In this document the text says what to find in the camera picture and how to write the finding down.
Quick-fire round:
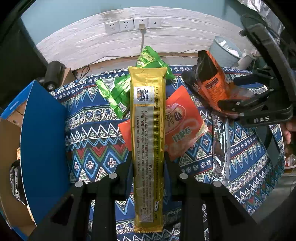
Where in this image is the orange red snack packet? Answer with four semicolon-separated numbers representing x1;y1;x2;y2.
118;85;209;162

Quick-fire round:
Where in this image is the light blue trash bin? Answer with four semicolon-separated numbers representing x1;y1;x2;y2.
208;36;243;69

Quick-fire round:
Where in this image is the silver foil snack packet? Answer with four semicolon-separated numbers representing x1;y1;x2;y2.
211;111;232;186

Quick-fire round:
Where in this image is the white pipe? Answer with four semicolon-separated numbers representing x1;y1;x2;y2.
238;52;256;69

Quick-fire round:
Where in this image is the grey plug cable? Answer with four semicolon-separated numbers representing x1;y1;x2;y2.
138;23;147;55

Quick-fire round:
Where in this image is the black power cable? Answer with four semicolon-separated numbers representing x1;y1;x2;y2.
74;66;91;79

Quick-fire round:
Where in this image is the long gold snack packet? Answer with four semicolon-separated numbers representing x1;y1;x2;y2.
128;66;167;233

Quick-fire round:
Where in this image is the green snack packet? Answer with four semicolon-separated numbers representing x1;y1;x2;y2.
95;75;130;118
136;46;176;80

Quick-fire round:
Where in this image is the person's right hand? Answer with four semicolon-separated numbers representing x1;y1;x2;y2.
281;120;296;145

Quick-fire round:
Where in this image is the silver foil curtain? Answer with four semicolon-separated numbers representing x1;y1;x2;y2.
240;0;285;36

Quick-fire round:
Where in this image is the black cloth backdrop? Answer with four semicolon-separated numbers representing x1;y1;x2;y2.
0;14;50;110

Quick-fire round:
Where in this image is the blue cardboard box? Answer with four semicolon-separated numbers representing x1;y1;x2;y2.
0;80;70;241

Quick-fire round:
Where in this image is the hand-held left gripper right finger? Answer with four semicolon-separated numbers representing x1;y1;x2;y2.
163;159;260;241

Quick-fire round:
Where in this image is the patterned blue tablecloth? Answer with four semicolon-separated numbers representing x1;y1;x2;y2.
49;63;286;241

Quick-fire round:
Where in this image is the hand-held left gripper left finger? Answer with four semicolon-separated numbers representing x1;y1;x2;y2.
29;152;134;241

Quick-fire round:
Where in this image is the white wall socket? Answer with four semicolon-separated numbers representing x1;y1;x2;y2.
105;21;120;35
148;16;162;29
119;19;135;32
134;17;149;30

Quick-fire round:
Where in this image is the black office chair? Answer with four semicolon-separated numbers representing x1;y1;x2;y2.
239;14;296;105

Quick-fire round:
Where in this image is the orange black snack packet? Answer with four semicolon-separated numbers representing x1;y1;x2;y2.
183;49;255;113

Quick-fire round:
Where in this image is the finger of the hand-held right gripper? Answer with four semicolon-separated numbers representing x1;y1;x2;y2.
233;68;277;92
217;92;274;119

